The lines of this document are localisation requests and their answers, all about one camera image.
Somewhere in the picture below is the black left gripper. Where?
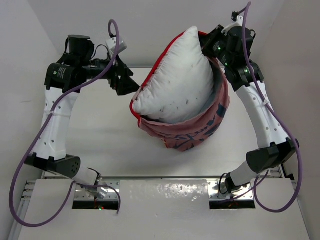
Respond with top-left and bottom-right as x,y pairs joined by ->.
80,50 -> 140,95

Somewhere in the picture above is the white pillow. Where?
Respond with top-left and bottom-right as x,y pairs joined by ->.
132,26 -> 215,124

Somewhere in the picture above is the red pink patterned pillowcase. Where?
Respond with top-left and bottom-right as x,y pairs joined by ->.
129,30 -> 230,152

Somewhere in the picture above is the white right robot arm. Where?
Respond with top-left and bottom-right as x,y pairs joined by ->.
200,25 -> 296,194

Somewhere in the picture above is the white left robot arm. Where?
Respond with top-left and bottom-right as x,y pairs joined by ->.
25,35 -> 139,186

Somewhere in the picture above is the white front cover board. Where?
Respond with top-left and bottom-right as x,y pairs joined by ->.
19,179 -> 309,240

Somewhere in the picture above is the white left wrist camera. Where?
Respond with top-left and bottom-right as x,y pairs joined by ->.
105,37 -> 128,55

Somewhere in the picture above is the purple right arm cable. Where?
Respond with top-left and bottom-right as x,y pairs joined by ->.
240,1 -> 305,214

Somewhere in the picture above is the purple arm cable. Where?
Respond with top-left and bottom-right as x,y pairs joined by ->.
240,1 -> 305,214
8,19 -> 122,228

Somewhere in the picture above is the aluminium frame rail right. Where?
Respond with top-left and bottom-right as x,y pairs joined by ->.
280,164 -> 297,190

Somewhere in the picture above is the aluminium frame rail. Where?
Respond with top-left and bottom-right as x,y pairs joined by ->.
280,164 -> 297,190
7,180 -> 36,240

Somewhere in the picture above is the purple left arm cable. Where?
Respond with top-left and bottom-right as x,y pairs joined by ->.
8,19 -> 122,228

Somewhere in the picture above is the aluminium frame rail left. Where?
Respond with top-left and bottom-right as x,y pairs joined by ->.
7,180 -> 36,240

